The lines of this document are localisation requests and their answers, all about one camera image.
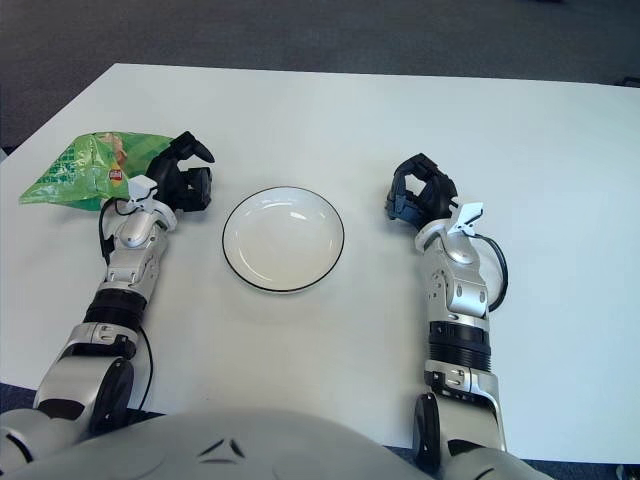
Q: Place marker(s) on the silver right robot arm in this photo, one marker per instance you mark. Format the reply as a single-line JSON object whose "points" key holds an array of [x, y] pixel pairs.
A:
{"points": [[465, 290]]}

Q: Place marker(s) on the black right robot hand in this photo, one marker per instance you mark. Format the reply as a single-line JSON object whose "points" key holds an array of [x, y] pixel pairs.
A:
{"points": [[435, 195]]}

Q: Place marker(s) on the grey chair caster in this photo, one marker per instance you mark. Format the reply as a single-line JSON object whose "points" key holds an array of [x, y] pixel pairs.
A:
{"points": [[629, 473]]}

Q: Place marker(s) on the green snack chip bag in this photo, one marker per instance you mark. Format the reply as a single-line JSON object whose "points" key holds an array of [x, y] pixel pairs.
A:
{"points": [[75, 170]]}

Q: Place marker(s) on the white plate with black rim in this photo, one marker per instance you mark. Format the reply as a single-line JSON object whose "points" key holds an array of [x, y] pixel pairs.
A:
{"points": [[282, 240]]}

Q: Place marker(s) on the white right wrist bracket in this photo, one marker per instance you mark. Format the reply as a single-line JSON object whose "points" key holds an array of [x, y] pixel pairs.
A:
{"points": [[470, 212]]}

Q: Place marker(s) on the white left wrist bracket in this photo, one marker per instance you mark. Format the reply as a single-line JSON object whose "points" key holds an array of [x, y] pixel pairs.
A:
{"points": [[142, 187]]}

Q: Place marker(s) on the grey robot torso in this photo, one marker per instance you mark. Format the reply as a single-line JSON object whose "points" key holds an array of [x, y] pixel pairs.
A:
{"points": [[250, 450]]}

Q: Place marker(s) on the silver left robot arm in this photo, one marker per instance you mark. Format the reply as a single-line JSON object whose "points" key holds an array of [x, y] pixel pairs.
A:
{"points": [[125, 260]]}

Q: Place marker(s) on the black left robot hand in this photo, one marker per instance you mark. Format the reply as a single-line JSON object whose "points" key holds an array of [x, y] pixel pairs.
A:
{"points": [[167, 175]]}

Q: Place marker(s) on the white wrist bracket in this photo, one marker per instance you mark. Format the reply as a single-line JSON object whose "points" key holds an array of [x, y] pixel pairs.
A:
{"points": [[142, 187], [470, 212]]}

